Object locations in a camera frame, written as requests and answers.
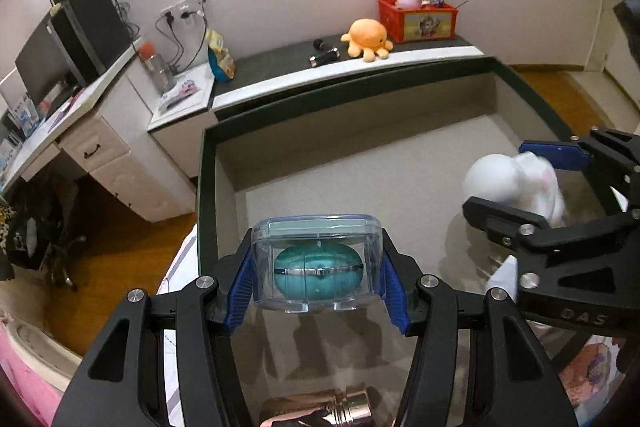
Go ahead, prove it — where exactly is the pink cloth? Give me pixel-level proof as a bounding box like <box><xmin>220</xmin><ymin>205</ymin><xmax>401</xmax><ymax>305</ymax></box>
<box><xmin>0</xmin><ymin>307</ymin><xmax>83</xmax><ymax>427</ymax></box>

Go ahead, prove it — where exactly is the black flashlight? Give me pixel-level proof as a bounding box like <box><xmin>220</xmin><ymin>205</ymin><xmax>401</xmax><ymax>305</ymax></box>
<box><xmin>308</xmin><ymin>49</ymin><xmax>341</xmax><ymax>68</ymax></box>

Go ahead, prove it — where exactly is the red plastic crate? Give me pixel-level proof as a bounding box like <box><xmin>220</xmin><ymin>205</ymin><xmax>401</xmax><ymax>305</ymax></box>
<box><xmin>378</xmin><ymin>0</ymin><xmax>458</xmax><ymax>44</ymax></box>

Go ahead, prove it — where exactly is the white striped quilt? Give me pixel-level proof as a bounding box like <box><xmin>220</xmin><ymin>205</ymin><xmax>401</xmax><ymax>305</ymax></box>
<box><xmin>157</xmin><ymin>227</ymin><xmax>628</xmax><ymax>427</ymax></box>

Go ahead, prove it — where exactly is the rose gold metal flashlight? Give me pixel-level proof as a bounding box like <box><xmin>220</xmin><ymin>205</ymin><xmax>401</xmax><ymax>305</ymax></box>
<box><xmin>260</xmin><ymin>384</ymin><xmax>386</xmax><ymax>427</ymax></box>

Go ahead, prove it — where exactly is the white desk with drawers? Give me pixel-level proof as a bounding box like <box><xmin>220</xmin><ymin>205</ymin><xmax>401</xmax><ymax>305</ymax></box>
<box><xmin>0</xmin><ymin>39</ymin><xmax>198</xmax><ymax>224</ymax></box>

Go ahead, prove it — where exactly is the white wall socket panel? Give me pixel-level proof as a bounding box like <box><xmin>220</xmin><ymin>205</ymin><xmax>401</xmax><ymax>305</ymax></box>
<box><xmin>160</xmin><ymin>0</ymin><xmax>211</xmax><ymax>25</ymax></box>

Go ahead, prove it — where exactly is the leopard print cloth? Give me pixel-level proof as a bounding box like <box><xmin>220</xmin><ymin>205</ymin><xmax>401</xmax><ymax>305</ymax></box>
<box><xmin>0</xmin><ymin>197</ymin><xmax>36</xmax><ymax>268</ymax></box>

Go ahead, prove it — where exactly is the low cabinet dark top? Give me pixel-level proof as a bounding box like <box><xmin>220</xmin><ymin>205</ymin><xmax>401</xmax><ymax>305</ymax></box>
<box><xmin>212</xmin><ymin>32</ymin><xmax>486</xmax><ymax>122</ymax></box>

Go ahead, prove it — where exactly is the black computer monitor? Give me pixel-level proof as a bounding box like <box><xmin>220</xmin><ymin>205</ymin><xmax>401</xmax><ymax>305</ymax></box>
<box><xmin>14</xmin><ymin>14</ymin><xmax>81</xmax><ymax>108</ymax></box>

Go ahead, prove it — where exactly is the black computer tower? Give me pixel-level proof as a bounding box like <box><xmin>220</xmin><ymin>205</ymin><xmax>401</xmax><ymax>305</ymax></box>
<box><xmin>47</xmin><ymin>0</ymin><xmax>133</xmax><ymax>85</ymax></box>

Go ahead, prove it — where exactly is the black office chair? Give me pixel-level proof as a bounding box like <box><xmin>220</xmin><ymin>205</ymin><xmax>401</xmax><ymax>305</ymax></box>
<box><xmin>0</xmin><ymin>179</ymin><xmax>91</xmax><ymax>293</ymax></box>

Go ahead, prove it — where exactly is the blue white box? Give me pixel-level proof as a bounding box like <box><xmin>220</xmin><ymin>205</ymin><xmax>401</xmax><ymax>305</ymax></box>
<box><xmin>7</xmin><ymin>102</ymin><xmax>41</xmax><ymax>138</ymax></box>

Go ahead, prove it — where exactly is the white rabbit figurine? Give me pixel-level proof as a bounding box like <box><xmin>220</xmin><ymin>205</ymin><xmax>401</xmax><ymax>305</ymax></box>
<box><xmin>462</xmin><ymin>153</ymin><xmax>568</xmax><ymax>228</ymax></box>

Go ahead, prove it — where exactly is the orange octopus plush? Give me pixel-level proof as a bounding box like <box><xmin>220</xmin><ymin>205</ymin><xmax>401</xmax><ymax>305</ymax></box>
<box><xmin>341</xmin><ymin>19</ymin><xmax>396</xmax><ymax>64</ymax></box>

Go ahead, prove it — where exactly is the small white side cabinet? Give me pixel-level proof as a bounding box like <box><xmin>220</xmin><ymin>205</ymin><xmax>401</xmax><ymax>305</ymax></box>
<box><xmin>147</xmin><ymin>67</ymin><xmax>216</xmax><ymax>180</ymax></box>

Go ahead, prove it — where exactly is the blue yellow snack bag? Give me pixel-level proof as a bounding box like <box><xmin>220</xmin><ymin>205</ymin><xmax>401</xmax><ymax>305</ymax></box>
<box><xmin>207</xmin><ymin>29</ymin><xmax>237</xmax><ymax>82</ymax></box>

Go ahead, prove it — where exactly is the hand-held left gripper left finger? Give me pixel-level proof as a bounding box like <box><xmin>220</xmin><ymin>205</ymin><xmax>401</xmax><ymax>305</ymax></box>
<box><xmin>52</xmin><ymin>227</ymin><xmax>261</xmax><ymax>427</ymax></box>

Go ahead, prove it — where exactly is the clear case with teal egg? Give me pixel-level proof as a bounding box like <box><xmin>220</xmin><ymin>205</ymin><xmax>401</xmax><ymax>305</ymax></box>
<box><xmin>250</xmin><ymin>213</ymin><xmax>386</xmax><ymax>314</ymax></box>

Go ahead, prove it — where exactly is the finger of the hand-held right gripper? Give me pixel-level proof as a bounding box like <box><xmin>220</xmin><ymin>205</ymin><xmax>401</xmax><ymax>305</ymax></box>
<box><xmin>462</xmin><ymin>196</ymin><xmax>640</xmax><ymax>303</ymax></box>
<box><xmin>519</xmin><ymin>127</ymin><xmax>640</xmax><ymax>208</ymax></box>

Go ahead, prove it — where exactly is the clear plastic packet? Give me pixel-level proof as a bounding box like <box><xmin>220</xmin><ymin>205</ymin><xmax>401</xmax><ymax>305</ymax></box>
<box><xmin>159</xmin><ymin>79</ymin><xmax>201</xmax><ymax>110</ymax></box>

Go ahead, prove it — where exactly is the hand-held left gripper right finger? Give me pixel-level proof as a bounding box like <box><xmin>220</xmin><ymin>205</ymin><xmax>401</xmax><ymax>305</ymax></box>
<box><xmin>377</xmin><ymin>227</ymin><xmax>581</xmax><ymax>427</ymax></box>

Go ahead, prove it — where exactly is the clear bottle red cap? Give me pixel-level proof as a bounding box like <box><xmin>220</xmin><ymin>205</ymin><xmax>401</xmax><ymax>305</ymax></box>
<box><xmin>139</xmin><ymin>42</ymin><xmax>177</xmax><ymax>95</ymax></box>

